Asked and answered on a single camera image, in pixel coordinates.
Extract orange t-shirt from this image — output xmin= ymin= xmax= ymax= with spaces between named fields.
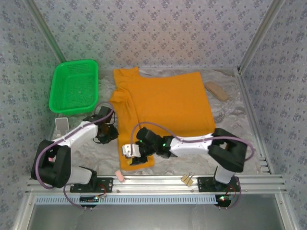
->
xmin=109 ymin=67 xmax=216 ymax=171

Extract green plastic basket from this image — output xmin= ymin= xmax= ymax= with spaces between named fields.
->
xmin=48 ymin=59 xmax=99 ymax=115

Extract white phone stand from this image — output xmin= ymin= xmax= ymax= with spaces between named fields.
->
xmin=54 ymin=117 xmax=70 ymax=138

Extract gold binder clip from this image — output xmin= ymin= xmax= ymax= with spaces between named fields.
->
xmin=180 ymin=171 xmax=195 ymax=187

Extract grey metal shelf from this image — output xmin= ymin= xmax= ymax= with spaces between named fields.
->
xmin=24 ymin=194 xmax=292 ymax=230

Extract black electronic device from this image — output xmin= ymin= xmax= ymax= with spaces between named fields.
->
xmin=197 ymin=176 xmax=242 ymax=192

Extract tan oval brush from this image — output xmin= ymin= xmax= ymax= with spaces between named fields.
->
xmin=205 ymin=81 xmax=230 ymax=103

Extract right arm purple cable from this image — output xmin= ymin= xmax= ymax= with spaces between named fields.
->
xmin=130 ymin=121 xmax=256 ymax=210

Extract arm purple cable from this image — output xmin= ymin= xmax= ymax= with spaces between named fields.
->
xmin=130 ymin=121 xmax=256 ymax=210
xmin=33 ymin=102 xmax=116 ymax=210

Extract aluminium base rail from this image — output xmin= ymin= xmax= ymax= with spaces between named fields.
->
xmin=25 ymin=174 xmax=287 ymax=195

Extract left black mount plate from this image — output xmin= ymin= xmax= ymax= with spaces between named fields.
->
xmin=70 ymin=176 xmax=114 ymax=193

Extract white slotted cable duct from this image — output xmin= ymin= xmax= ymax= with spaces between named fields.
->
xmin=35 ymin=194 xmax=216 ymax=205

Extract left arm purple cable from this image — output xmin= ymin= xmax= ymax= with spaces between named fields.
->
xmin=33 ymin=102 xmax=116 ymax=210

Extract aluminium side rail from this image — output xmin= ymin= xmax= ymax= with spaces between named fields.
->
xmin=235 ymin=68 xmax=274 ymax=175

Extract aluminium frame post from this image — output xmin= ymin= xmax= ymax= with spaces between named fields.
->
xmin=238 ymin=0 xmax=287 ymax=70

